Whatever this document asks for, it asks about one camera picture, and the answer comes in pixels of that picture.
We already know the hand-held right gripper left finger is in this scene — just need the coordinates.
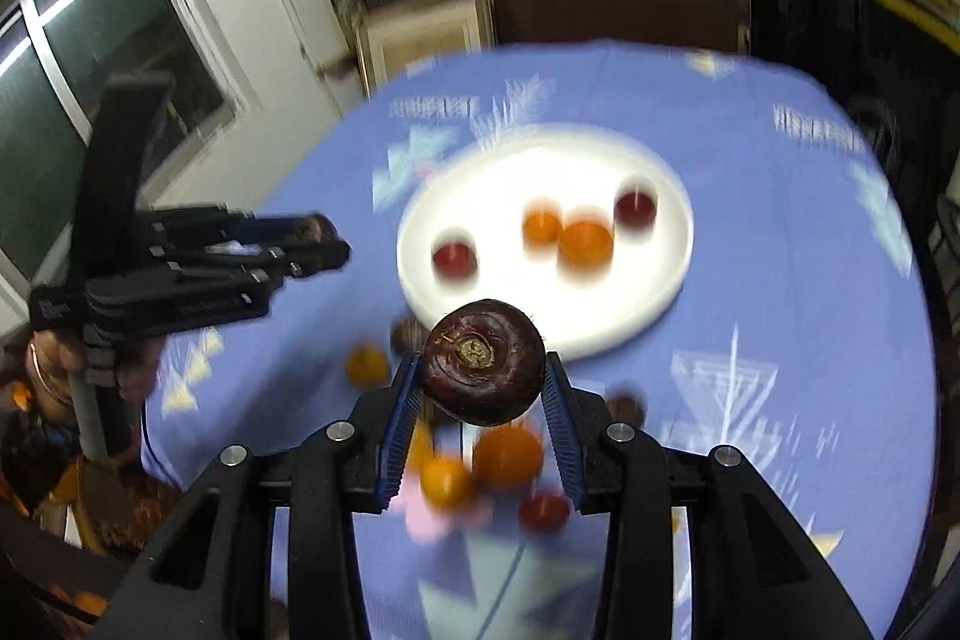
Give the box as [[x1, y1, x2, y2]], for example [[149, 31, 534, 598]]
[[94, 351, 432, 640]]

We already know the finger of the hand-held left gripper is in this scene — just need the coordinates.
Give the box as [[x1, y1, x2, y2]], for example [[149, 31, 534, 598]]
[[146, 205, 342, 247], [150, 239, 353, 295]]

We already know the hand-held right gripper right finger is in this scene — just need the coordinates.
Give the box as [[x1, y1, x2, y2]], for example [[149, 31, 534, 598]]
[[541, 351, 875, 640]]

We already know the small orange tangerine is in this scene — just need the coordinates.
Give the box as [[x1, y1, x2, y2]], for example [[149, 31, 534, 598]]
[[472, 424, 545, 491], [522, 201, 563, 253], [420, 456, 479, 510], [345, 344, 392, 387], [557, 220, 616, 270]]

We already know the small red plum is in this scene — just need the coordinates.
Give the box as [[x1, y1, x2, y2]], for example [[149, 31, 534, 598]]
[[431, 239, 479, 280], [613, 184, 661, 230], [520, 491, 569, 532]]

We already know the white round plate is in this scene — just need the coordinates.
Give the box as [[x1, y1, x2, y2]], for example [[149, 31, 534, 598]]
[[396, 122, 695, 363]]

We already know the person's left forearm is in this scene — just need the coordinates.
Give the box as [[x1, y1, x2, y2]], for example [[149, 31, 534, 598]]
[[0, 344, 80, 453]]

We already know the person's left hand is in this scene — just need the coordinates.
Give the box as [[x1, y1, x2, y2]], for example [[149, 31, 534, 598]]
[[30, 332, 166, 405]]

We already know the white framed window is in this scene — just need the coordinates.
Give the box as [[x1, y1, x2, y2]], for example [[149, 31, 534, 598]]
[[0, 0, 248, 311]]

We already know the person's patterned clothing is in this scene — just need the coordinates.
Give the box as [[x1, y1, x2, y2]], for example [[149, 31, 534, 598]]
[[0, 385, 188, 566]]

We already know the blue printed tablecloth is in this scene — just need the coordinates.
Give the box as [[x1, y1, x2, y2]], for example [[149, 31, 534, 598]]
[[139, 40, 938, 640]]

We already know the white cabinet with wood panel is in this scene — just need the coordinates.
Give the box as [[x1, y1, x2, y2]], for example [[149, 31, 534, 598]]
[[356, 0, 496, 94]]

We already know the brown cardboard sheet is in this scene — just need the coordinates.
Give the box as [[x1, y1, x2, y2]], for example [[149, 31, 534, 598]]
[[487, 0, 751, 56]]

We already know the gold bracelet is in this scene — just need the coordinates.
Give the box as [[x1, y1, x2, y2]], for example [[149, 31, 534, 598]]
[[28, 342, 74, 405]]

